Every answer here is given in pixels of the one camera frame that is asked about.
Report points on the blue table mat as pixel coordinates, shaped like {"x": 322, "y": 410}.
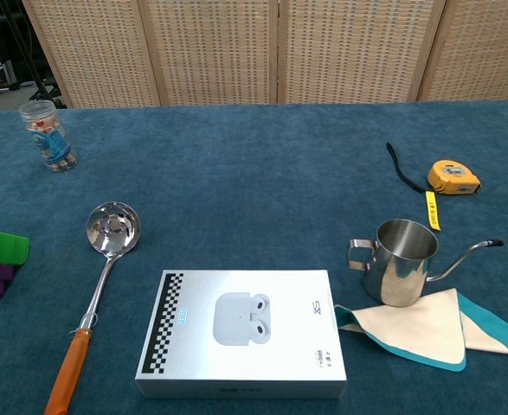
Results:
{"x": 245, "y": 181}

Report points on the white earbuds box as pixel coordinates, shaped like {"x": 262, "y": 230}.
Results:
{"x": 240, "y": 337}

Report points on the cream and teal cloth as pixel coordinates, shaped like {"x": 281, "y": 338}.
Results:
{"x": 422, "y": 328}

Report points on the black tripod stand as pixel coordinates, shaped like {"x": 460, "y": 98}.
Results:
{"x": 41, "y": 84}

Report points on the wicker folding screen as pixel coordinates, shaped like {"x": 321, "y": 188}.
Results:
{"x": 219, "y": 52}

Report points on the yellow tape measure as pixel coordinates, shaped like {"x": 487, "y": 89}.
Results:
{"x": 452, "y": 175}

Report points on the steel gooseneck pitcher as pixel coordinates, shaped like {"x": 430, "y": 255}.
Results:
{"x": 398, "y": 272}

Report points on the green building block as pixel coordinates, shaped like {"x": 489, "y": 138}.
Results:
{"x": 0, "y": 248}

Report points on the clear plastic jar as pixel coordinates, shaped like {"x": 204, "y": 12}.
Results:
{"x": 50, "y": 138}

